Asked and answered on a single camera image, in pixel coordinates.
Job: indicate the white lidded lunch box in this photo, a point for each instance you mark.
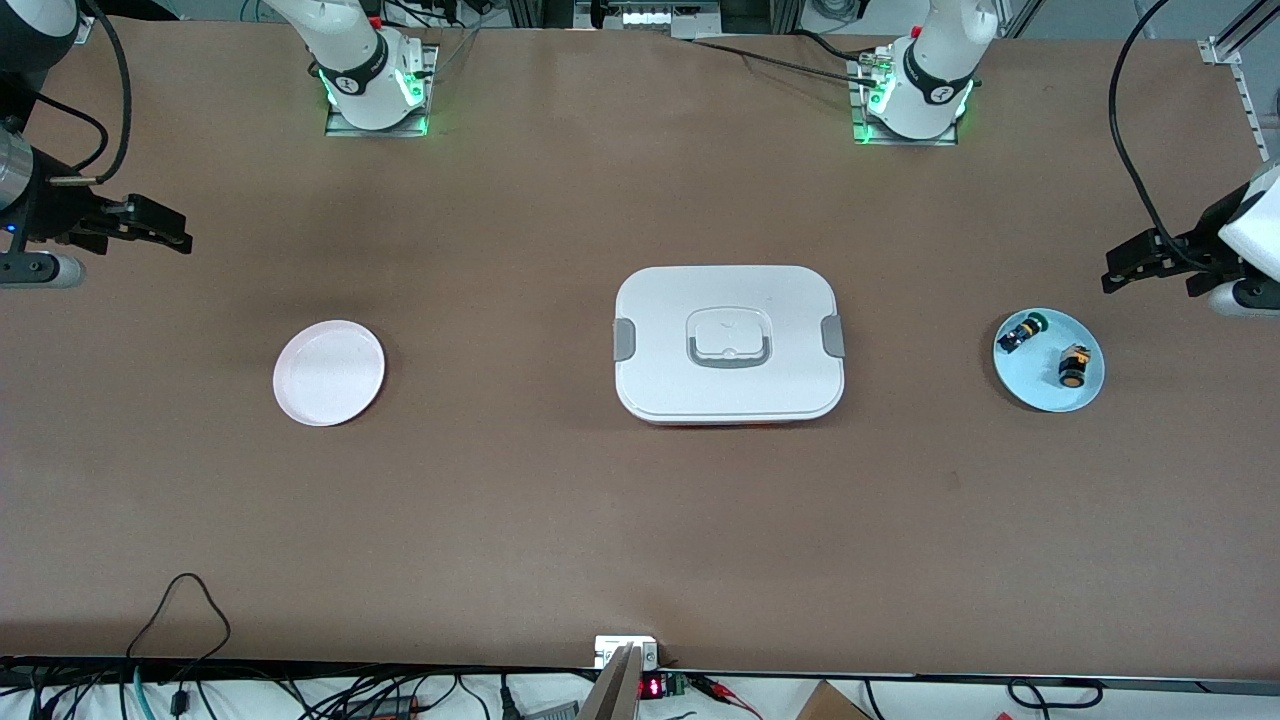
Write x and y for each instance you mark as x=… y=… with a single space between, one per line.
x=728 y=390

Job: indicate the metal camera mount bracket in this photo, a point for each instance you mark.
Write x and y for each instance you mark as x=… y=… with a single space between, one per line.
x=622 y=675

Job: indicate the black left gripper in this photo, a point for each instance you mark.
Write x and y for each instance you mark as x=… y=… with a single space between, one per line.
x=1203 y=247

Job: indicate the silver lit device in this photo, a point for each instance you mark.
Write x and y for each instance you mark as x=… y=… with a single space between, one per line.
x=640 y=17

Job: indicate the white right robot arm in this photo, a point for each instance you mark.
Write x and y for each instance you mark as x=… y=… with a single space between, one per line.
x=355 y=70

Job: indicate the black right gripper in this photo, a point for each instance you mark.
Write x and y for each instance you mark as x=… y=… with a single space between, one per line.
x=55 y=210

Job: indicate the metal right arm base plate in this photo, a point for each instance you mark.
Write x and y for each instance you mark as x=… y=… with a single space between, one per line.
x=420 y=115

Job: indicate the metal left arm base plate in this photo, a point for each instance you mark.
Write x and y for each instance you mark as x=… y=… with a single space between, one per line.
x=865 y=135

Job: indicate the pale pink round plate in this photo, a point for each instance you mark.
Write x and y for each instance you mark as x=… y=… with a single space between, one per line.
x=328 y=373

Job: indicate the orange black push-button switch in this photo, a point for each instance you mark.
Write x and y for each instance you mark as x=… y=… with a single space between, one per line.
x=1074 y=366

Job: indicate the black power adapter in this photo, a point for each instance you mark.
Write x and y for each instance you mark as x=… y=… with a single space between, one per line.
x=385 y=708

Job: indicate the green blue push-button switch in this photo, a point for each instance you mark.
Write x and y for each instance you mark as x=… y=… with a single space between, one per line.
x=1022 y=333

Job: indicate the red digit display module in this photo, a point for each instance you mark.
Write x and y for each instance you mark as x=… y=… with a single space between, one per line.
x=652 y=687

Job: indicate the brown cardboard box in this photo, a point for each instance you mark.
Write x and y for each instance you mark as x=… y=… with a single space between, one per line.
x=830 y=703

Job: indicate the light blue round plate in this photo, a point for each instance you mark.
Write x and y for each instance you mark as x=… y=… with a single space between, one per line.
x=1045 y=395

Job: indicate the aluminium frame profile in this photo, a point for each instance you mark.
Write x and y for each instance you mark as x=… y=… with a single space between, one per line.
x=1240 y=70

